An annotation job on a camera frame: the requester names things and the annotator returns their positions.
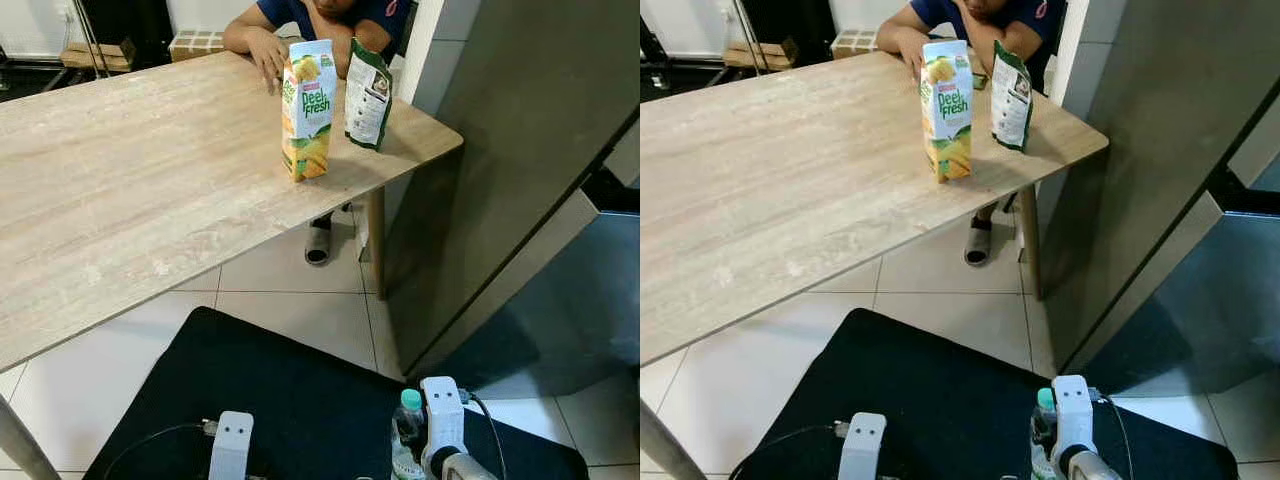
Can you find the clear bottle teal cap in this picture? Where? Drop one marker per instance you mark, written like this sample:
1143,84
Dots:
1045,398
410,398

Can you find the grey fridge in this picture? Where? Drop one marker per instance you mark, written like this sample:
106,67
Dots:
500,120
1150,120

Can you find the light wooden table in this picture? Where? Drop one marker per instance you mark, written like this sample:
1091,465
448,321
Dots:
780,180
150,180

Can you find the small wooden pallet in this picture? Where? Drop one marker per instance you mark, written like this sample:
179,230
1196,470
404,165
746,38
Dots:
100,55
765,55

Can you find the black cabinet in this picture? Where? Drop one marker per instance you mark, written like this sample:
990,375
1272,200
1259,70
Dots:
790,22
125,25

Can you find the cardboard box grid pattern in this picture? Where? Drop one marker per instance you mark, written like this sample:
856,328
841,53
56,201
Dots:
195,45
852,44

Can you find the green white standup pouch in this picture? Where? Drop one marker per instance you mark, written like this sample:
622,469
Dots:
368,100
1010,100

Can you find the grey slide sandal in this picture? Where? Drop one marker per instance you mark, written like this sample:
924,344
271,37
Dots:
977,248
318,248

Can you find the yellow green juice carton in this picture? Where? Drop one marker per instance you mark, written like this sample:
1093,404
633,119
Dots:
946,110
308,110

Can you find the boy in blue shirt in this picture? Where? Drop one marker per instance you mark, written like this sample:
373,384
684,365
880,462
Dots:
290,12
935,12

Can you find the smooth black floor mat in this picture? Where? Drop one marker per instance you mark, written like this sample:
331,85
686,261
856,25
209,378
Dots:
300,400

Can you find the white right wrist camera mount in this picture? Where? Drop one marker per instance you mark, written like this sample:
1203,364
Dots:
443,415
1073,410

